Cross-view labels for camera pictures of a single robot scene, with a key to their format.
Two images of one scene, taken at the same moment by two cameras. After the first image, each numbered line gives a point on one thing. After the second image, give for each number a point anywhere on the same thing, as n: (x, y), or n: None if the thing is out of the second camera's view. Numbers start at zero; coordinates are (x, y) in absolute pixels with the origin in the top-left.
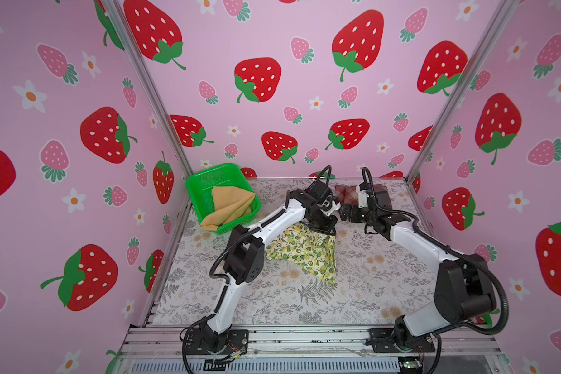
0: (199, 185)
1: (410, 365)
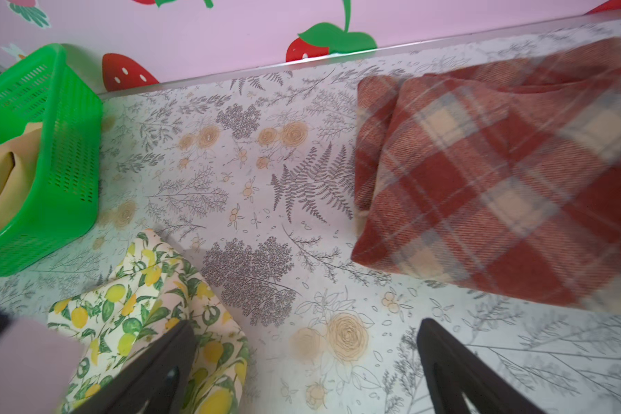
0: (61, 203)
1: None
